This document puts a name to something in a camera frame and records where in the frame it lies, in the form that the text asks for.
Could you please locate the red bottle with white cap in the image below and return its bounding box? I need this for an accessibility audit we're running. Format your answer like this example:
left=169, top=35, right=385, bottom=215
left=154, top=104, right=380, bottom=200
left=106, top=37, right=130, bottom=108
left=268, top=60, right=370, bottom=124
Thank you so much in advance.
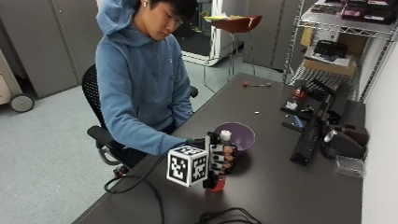
left=204, top=130, right=234, bottom=192

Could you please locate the purple bowl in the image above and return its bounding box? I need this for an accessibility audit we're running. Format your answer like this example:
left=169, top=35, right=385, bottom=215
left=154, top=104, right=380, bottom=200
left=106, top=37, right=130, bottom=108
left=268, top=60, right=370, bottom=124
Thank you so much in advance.
left=212, top=121, right=256, bottom=153

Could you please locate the white cube with black markers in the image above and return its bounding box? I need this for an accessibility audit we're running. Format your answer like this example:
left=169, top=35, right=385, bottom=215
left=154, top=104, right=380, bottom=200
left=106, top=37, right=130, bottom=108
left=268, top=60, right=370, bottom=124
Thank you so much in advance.
left=165, top=145, right=210, bottom=189

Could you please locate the small blue item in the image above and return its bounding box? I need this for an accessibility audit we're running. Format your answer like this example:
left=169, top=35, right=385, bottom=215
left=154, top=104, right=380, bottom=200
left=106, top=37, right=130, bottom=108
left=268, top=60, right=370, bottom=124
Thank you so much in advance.
left=282, top=115, right=308, bottom=133

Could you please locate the long black device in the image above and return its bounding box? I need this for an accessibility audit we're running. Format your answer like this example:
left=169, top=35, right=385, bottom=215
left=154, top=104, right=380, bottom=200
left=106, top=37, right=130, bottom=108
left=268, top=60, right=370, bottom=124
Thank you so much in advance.
left=288, top=79, right=339, bottom=166

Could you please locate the black tray with small parts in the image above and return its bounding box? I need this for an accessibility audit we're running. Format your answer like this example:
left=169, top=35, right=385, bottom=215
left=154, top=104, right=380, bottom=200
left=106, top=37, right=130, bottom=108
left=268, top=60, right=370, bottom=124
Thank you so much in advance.
left=279, top=86, right=311, bottom=116

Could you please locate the black rounded device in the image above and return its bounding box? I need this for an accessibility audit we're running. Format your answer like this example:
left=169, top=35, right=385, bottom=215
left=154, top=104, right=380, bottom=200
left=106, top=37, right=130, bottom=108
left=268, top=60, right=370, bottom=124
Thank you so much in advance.
left=322, top=124, right=370, bottom=161

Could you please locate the clear plastic box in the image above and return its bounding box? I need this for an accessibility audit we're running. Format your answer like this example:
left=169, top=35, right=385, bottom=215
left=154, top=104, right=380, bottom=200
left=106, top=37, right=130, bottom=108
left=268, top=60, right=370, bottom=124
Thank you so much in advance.
left=332, top=154, right=367, bottom=179

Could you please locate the person in blue hoodie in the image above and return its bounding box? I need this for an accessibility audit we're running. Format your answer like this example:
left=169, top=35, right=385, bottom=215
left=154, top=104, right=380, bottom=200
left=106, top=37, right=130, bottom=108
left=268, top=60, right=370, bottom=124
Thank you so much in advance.
left=94, top=0, right=199, bottom=157

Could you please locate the cardboard box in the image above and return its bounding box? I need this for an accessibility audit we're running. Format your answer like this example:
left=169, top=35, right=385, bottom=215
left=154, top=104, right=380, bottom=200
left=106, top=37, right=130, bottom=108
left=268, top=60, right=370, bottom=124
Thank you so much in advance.
left=300, top=46, right=358, bottom=77

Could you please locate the black office chair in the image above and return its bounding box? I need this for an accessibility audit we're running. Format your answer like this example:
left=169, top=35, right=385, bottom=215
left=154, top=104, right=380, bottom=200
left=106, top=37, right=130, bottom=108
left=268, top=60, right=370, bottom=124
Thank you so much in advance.
left=81, top=63, right=199, bottom=175

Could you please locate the black pouch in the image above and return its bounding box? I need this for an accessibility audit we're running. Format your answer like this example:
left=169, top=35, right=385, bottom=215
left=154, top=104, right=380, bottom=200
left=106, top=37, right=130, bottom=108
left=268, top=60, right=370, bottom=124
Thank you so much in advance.
left=312, top=39, right=350, bottom=59

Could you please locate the brown bar stool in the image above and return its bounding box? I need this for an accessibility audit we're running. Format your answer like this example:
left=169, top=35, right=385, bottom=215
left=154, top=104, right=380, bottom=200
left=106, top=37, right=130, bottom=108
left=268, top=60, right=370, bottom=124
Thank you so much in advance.
left=200, top=14, right=263, bottom=93

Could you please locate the beige cart with wheel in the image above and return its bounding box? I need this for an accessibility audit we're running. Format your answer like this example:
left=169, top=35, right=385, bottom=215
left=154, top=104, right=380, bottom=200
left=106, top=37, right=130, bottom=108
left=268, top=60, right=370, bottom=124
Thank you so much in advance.
left=0, top=49, right=35, bottom=114

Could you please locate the grey cabinet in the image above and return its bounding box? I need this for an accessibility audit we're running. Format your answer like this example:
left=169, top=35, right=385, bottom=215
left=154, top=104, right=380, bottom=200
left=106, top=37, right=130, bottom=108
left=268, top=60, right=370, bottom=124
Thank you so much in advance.
left=0, top=0, right=103, bottom=100

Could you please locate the black cable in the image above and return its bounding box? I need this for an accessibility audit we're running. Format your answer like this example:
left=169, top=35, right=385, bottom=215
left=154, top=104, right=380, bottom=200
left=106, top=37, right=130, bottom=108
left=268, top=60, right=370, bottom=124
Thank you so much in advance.
left=198, top=207, right=263, bottom=224
left=103, top=151, right=171, bottom=224

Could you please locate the red-handled screwdriver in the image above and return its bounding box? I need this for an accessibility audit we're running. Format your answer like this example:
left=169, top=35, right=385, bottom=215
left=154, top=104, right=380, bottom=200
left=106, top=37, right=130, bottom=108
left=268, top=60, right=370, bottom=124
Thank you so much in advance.
left=240, top=81, right=274, bottom=89

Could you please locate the metal wire shelf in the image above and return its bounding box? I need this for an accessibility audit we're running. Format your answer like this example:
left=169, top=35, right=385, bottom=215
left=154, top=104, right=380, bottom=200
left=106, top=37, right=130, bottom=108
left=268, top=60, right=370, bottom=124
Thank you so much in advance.
left=282, top=0, right=398, bottom=104

